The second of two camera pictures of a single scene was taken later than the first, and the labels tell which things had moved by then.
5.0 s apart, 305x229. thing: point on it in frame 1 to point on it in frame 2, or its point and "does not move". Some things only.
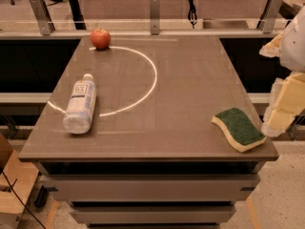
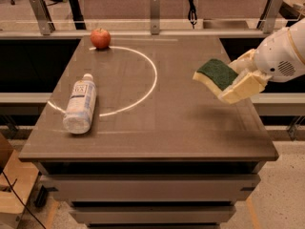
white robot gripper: (294, 47) to (275, 58)
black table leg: (76, 10) does not move
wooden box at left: (22, 176) does not move
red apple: (100, 38) does not move
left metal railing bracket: (43, 14) does not move
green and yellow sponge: (241, 131) to (216, 74)
